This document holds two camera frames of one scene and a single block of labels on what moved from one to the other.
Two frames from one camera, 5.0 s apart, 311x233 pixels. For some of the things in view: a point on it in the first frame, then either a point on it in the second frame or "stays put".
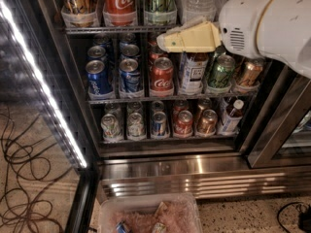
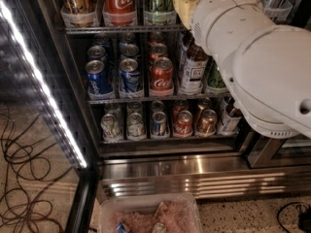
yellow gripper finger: [201, 37] -> [185, 8]
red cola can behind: [155, 52] stays put
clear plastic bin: [153, 213] stays put
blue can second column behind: [128, 50] stays put
